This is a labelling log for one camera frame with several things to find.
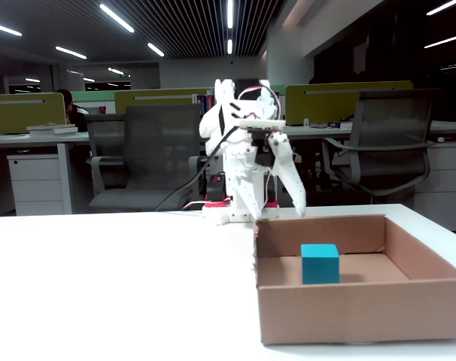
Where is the dark office chair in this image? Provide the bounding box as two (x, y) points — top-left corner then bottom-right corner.
(84, 114), (126, 159)

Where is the blue cube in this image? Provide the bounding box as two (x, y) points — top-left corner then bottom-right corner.
(300, 243), (341, 285)

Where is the olive desk partition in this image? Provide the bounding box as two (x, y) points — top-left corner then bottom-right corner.
(114, 88), (214, 115)
(0, 93), (66, 135)
(284, 80), (414, 126)

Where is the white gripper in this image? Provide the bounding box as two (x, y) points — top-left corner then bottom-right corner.
(222, 130), (307, 222)

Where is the stack of books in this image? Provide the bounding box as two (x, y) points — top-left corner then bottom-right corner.
(26, 123), (78, 136)

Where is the person in dark jacket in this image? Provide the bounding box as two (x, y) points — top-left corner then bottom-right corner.
(56, 89), (90, 133)

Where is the white drawer pedestal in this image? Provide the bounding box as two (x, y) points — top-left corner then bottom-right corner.
(414, 141), (456, 231)
(6, 153), (65, 217)

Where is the red white arm wire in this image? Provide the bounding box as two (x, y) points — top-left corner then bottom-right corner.
(237, 85), (282, 122)

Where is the row of upright books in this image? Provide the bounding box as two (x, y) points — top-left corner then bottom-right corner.
(192, 93), (217, 116)

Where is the black mesh office chair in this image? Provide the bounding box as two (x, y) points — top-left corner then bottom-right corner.
(321, 89), (438, 199)

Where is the white wrist camera plate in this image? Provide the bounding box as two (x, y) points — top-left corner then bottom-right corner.
(236, 118), (287, 131)

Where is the brown cardboard box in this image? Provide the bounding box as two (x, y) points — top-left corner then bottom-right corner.
(252, 214), (456, 346)

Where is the grey mesh office chair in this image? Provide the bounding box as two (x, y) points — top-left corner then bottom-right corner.
(87, 103), (214, 211)

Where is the white office desk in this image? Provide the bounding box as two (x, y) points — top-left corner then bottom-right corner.
(0, 131), (93, 216)
(284, 120), (456, 143)

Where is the thick black cable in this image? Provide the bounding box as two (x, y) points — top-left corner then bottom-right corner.
(154, 126), (239, 212)

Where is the green desk partition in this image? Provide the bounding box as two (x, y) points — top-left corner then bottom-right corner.
(70, 89), (133, 114)

